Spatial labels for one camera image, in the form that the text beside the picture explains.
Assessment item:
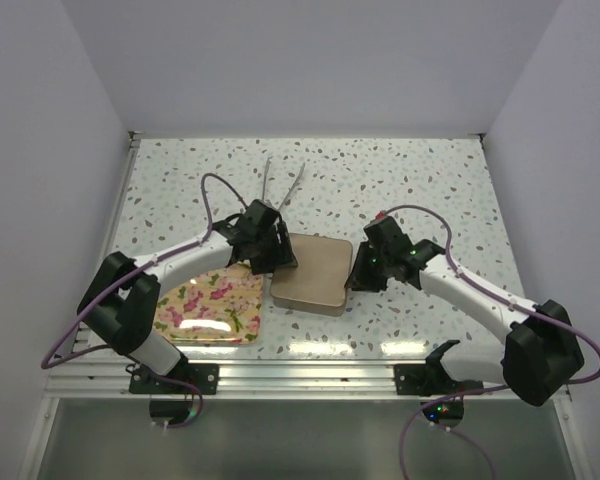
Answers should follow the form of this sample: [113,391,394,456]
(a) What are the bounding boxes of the gold tin lid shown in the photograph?
[270,233,353,317]

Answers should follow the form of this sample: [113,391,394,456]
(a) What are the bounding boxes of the floral yellow tray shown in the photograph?
[153,264,264,345]

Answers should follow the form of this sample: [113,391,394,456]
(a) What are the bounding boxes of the metal tongs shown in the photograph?
[260,157,306,211]

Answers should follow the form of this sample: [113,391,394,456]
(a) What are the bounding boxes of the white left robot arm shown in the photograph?
[77,199,297,393]

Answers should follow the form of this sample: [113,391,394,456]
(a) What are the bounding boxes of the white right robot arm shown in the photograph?
[346,216,584,406]

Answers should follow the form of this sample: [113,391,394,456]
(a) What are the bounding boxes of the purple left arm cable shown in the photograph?
[40,172,251,371]

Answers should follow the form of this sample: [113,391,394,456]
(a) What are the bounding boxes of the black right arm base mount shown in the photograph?
[393,340,484,427]

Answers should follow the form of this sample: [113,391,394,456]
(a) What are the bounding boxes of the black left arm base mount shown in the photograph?
[125,361,219,430]

